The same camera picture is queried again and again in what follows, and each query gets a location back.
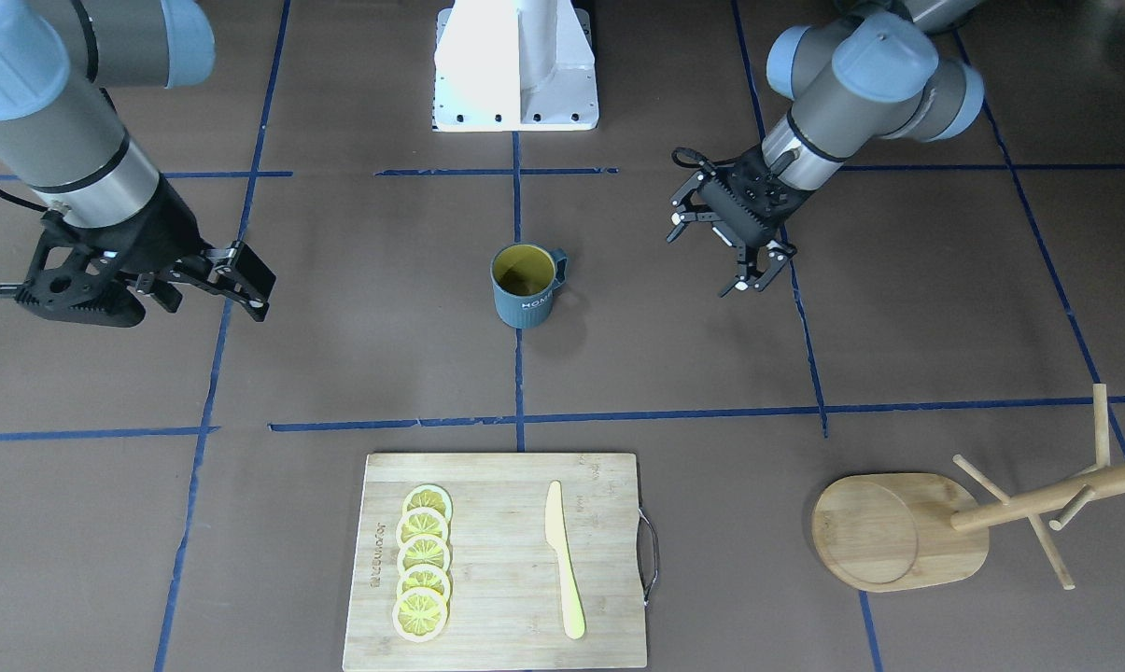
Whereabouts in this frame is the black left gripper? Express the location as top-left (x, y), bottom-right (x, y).
top-left (666, 145), bottom-right (812, 298)

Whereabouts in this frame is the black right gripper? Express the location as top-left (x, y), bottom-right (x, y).
top-left (60, 177), bottom-right (276, 322)

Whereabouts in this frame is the dark teal HOME mug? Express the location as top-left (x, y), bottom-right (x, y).
top-left (491, 243), bottom-right (568, 330)

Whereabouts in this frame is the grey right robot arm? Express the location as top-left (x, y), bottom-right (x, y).
top-left (0, 1), bottom-right (275, 328)

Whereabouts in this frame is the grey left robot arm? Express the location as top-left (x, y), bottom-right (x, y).
top-left (671, 1), bottom-right (984, 290)

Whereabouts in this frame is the wooden mug tree rack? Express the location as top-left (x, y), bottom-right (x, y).
top-left (810, 383), bottom-right (1125, 593)

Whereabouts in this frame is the lemon slice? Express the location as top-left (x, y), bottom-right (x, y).
top-left (396, 563), bottom-right (455, 601)
top-left (392, 586), bottom-right (448, 643)
top-left (397, 534), bottom-right (452, 571)
top-left (401, 483), bottom-right (455, 522)
top-left (399, 507), bottom-right (450, 544)

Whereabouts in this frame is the yellow plastic knife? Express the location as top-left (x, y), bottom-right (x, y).
top-left (545, 480), bottom-right (586, 639)

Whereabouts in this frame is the bamboo cutting board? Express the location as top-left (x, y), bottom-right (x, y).
top-left (342, 453), bottom-right (648, 671)

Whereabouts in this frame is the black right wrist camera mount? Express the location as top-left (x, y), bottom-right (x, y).
top-left (14, 224), bottom-right (147, 328)

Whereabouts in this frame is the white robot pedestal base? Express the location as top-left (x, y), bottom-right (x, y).
top-left (431, 1), bottom-right (600, 133)

